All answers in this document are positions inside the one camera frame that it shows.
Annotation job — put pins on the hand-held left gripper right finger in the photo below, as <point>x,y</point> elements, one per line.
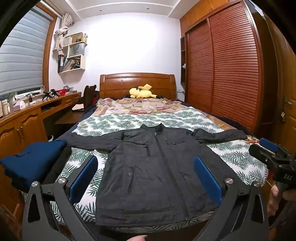
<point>208,178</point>

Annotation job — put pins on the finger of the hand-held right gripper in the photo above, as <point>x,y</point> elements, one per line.
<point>268,144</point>
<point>260,153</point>

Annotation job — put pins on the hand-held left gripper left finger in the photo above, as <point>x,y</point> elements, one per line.
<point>83,178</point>

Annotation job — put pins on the dark grey jacket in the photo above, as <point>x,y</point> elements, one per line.
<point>148,176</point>

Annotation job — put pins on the person's right hand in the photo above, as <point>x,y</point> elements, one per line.
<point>274,191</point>

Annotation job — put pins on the person's left hand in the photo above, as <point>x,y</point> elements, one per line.
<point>138,238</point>

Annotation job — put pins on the blue folded garment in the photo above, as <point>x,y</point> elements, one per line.
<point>30,160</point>

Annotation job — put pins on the wooden door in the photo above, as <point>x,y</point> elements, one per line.
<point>279,81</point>

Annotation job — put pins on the leaf print bed sheet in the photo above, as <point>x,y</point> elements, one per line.
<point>120,120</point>

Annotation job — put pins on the wooden desk with cabinets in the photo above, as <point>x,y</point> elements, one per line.
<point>25,125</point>

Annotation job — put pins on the dark wooden chair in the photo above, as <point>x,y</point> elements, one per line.
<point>89,95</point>

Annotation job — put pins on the wooden louvred wardrobe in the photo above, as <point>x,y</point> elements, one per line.
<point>226,69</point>

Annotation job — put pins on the red basket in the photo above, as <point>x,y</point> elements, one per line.
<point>62,92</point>

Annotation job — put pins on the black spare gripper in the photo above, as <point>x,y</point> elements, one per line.
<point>49,94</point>

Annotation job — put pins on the floral blanket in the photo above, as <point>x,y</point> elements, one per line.
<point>138,105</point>

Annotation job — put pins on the pink tissue box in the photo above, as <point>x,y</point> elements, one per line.
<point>19,106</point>

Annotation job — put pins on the black power strip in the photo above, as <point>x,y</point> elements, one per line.
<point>29,93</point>

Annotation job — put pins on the yellow plush toy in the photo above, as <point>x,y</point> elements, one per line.
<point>141,92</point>

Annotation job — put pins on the wooden bed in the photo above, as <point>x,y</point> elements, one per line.
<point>136,83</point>

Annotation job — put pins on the white paper bag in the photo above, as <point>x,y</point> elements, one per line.
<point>77,49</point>

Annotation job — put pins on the grey window blind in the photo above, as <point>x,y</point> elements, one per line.
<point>23,55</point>

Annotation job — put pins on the tied beige curtain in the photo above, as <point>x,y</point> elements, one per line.
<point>61,34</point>

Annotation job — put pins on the white wall shelf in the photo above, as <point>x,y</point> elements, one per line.
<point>79,63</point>

